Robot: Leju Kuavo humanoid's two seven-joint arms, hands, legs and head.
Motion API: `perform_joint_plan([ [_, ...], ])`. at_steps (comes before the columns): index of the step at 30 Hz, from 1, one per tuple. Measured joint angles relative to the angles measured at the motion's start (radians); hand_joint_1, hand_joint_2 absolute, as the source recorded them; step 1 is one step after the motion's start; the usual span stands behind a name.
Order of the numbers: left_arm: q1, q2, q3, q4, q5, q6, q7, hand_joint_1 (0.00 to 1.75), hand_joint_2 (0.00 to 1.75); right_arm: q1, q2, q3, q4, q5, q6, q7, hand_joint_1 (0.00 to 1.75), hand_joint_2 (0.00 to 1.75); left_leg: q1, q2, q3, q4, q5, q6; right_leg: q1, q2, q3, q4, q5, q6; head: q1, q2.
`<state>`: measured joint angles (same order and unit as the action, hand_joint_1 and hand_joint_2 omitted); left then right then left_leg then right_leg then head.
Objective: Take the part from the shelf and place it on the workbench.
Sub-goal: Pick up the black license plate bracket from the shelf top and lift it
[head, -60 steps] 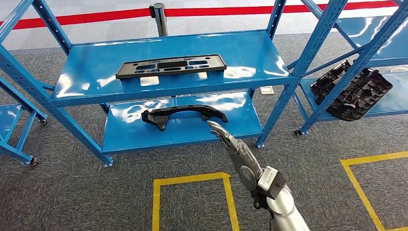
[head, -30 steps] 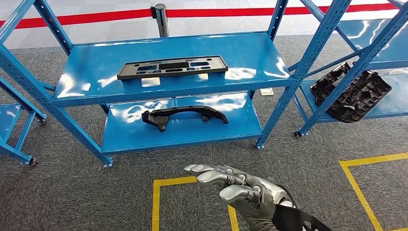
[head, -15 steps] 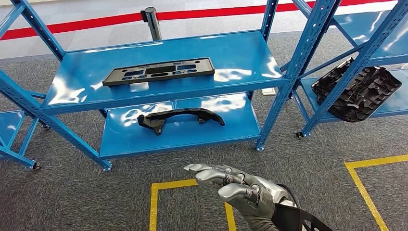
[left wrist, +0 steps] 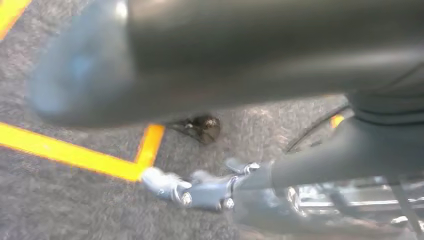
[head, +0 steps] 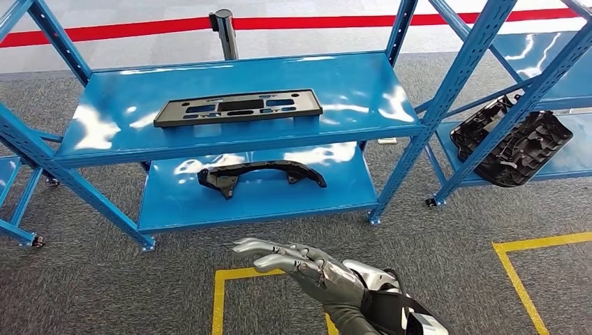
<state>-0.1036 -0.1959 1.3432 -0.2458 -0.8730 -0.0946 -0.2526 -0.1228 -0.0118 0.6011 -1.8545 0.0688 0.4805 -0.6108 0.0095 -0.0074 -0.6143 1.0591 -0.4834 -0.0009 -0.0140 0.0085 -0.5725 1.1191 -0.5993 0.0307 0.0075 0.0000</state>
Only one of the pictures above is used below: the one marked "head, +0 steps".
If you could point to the black curved plastic part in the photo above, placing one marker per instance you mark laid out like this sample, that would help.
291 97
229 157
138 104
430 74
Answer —
222 178

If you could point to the white floor outlet cover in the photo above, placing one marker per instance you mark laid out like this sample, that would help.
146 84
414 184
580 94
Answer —
387 141

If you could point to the chrome barrier stanchion post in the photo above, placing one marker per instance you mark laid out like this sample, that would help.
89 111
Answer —
226 37

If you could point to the red barrier belt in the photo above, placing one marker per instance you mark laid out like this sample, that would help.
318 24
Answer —
138 27

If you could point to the yellow floor tape square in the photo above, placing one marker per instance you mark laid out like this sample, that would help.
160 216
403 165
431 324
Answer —
545 242
218 305

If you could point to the black ribbed plastic housing part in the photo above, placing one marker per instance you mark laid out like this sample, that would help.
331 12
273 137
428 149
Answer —
541 138

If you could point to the blue steel shelf rack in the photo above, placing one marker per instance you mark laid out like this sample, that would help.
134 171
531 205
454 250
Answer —
573 74
9 175
351 88

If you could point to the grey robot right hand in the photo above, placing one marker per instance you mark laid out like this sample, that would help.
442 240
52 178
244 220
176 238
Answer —
328 282

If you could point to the black rectangular panel with cutouts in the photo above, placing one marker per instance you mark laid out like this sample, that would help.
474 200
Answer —
166 115

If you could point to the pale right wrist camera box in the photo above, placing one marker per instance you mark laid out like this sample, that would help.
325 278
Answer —
425 326

